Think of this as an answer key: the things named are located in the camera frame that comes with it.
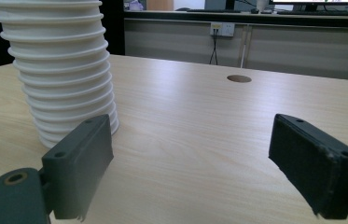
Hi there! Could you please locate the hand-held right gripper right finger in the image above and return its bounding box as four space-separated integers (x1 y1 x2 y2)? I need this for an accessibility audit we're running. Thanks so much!
268 113 348 220

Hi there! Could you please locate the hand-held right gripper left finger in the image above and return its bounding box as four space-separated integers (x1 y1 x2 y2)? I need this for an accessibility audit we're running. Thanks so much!
40 113 115 222

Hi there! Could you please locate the stack of white paper cups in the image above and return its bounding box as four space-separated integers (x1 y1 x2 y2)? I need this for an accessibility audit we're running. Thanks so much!
0 0 120 149

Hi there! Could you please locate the black keyboard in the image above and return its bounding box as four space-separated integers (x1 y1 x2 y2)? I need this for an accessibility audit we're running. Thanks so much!
186 7 243 14
276 10 348 17

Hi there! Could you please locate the computer monitor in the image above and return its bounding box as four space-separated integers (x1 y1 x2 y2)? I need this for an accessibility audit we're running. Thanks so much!
268 0 348 13

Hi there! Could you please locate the dark office counter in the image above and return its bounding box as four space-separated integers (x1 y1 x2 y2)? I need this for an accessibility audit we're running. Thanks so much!
123 10 348 29

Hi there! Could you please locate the white vertical cable conduit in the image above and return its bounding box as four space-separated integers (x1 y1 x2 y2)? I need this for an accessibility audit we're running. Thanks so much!
239 24 252 69

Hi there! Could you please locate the black hanging power cable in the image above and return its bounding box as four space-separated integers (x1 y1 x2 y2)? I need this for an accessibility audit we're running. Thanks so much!
208 29 220 66

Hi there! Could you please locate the white wall socket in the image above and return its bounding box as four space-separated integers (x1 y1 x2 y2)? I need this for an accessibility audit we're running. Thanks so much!
209 21 236 37

